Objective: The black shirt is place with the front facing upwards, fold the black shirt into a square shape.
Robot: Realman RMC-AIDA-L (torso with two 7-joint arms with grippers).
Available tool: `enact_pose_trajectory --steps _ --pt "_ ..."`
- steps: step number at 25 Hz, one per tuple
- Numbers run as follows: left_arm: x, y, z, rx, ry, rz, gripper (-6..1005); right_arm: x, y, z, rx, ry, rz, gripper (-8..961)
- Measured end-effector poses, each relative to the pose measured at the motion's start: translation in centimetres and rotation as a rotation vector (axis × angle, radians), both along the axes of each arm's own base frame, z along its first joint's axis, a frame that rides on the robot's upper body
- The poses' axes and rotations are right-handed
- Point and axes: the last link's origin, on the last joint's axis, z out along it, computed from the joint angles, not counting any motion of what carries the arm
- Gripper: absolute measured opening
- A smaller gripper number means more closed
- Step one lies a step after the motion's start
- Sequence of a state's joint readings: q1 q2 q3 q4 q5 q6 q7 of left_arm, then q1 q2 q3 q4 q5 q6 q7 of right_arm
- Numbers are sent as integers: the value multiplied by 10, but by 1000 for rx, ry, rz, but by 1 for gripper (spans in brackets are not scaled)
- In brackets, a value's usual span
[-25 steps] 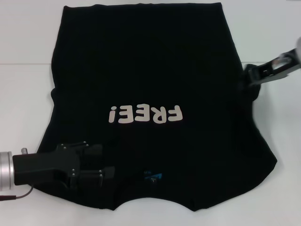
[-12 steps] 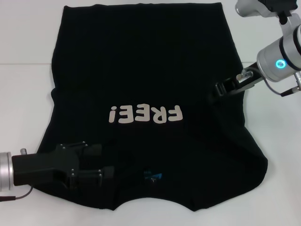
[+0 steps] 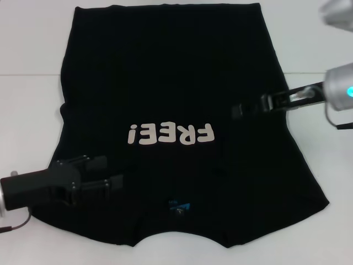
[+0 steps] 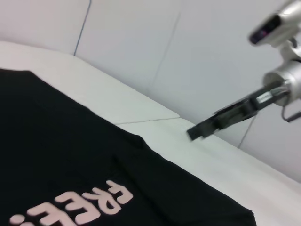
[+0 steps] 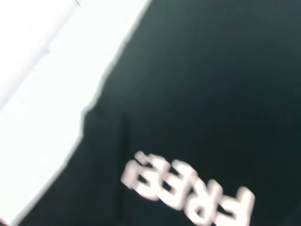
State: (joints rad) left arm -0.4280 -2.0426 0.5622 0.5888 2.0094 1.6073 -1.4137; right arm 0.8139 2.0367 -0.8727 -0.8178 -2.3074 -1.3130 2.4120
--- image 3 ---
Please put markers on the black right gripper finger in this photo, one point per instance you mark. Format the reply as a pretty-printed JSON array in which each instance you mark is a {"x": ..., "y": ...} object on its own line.
[{"x": 237, "y": 111}]

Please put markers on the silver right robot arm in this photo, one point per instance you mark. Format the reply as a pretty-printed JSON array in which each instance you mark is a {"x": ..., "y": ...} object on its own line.
[{"x": 339, "y": 85}]

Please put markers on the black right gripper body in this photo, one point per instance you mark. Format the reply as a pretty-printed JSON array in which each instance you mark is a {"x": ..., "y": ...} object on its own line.
[{"x": 286, "y": 105}]

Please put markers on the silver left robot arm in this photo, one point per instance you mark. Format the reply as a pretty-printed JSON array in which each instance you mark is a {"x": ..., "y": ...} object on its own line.
[{"x": 2, "y": 201}]

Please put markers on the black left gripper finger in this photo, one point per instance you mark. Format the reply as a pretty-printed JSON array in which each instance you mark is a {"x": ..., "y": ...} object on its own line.
[
  {"x": 96, "y": 163},
  {"x": 115, "y": 182}
]

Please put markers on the black shirt with FREE print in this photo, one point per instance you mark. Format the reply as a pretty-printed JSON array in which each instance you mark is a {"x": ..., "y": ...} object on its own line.
[{"x": 171, "y": 69}]

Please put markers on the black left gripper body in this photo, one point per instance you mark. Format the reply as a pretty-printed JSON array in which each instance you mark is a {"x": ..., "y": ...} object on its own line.
[{"x": 38, "y": 185}]

